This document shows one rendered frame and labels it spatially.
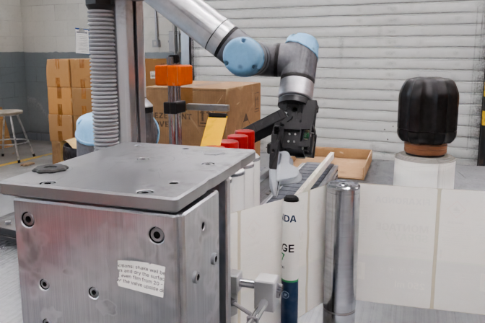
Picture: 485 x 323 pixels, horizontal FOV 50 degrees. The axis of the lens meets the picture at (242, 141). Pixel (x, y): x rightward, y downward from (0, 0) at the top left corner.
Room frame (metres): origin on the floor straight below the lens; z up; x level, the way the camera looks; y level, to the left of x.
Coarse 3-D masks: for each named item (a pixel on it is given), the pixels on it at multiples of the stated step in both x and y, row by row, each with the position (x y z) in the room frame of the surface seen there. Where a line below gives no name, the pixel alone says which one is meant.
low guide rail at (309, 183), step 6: (330, 156) 1.46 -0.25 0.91; (324, 162) 1.38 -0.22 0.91; (330, 162) 1.46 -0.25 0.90; (318, 168) 1.31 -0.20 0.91; (324, 168) 1.36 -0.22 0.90; (312, 174) 1.24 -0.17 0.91; (318, 174) 1.28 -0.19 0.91; (306, 180) 1.18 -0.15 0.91; (312, 180) 1.20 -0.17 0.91; (306, 186) 1.13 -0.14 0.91; (312, 186) 1.20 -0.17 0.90; (300, 192) 1.08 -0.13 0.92
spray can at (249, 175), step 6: (228, 138) 0.79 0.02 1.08; (234, 138) 0.79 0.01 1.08; (240, 138) 0.79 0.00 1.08; (246, 138) 0.79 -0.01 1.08; (240, 144) 0.79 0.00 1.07; (246, 144) 0.79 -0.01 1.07; (252, 162) 0.80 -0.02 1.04; (246, 168) 0.78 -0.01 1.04; (252, 168) 0.79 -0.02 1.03; (246, 174) 0.78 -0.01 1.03; (252, 174) 0.79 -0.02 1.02; (246, 180) 0.78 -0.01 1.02; (252, 180) 0.79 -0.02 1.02; (246, 186) 0.78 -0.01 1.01; (252, 186) 0.79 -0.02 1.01; (246, 192) 0.78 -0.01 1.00; (252, 192) 0.79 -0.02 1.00; (246, 198) 0.78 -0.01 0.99; (252, 198) 0.79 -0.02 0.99; (246, 204) 0.78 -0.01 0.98; (252, 204) 0.79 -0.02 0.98
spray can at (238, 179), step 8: (224, 144) 0.74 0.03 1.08; (232, 144) 0.74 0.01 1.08; (232, 176) 0.73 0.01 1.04; (240, 176) 0.74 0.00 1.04; (232, 184) 0.73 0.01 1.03; (240, 184) 0.74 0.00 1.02; (232, 192) 0.73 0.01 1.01; (240, 192) 0.74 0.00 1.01; (232, 200) 0.73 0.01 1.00; (240, 200) 0.74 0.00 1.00; (232, 208) 0.73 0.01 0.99; (240, 208) 0.74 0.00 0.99
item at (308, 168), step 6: (306, 162) 1.55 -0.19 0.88; (312, 162) 1.55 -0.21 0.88; (300, 168) 1.47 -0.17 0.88; (306, 168) 1.47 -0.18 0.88; (312, 168) 1.47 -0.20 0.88; (330, 168) 1.47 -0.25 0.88; (306, 174) 1.39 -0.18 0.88; (324, 174) 1.39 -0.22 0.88; (318, 180) 1.32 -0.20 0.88; (282, 186) 1.26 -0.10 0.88; (288, 186) 1.26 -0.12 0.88; (294, 186) 1.26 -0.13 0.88; (300, 186) 1.26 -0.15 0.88; (282, 192) 1.21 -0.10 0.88; (288, 192) 1.21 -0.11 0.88; (294, 192) 1.21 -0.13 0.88; (276, 198) 1.15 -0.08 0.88; (282, 198) 1.15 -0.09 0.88
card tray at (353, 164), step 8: (320, 152) 1.86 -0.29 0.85; (328, 152) 1.85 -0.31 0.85; (336, 152) 1.84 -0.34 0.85; (344, 152) 1.83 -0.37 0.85; (352, 152) 1.83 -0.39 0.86; (360, 152) 1.82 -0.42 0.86; (368, 152) 1.81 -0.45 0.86; (296, 160) 1.79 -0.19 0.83; (304, 160) 1.79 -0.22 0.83; (312, 160) 1.79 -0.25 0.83; (320, 160) 1.79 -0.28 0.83; (336, 160) 1.79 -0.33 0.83; (344, 160) 1.79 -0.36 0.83; (352, 160) 1.79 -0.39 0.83; (360, 160) 1.79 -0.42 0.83; (368, 160) 1.66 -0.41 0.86; (344, 168) 1.67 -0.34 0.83; (352, 168) 1.67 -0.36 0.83; (360, 168) 1.67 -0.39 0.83; (368, 168) 1.67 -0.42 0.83; (344, 176) 1.56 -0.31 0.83; (352, 176) 1.56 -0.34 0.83; (360, 176) 1.56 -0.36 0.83
